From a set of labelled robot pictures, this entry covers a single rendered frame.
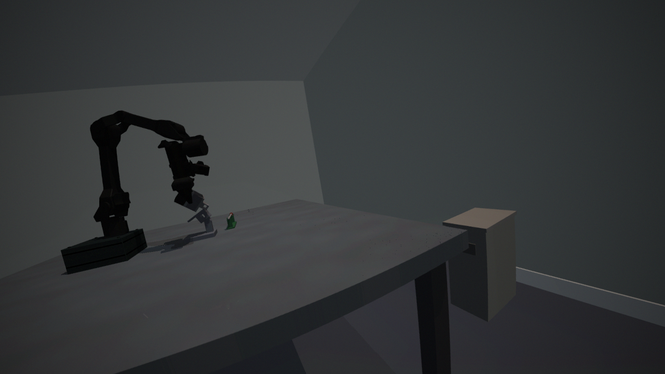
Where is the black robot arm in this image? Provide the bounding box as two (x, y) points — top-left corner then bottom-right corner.
(90, 110), (208, 239)

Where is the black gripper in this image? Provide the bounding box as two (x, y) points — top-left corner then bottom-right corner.
(169, 158), (194, 204)

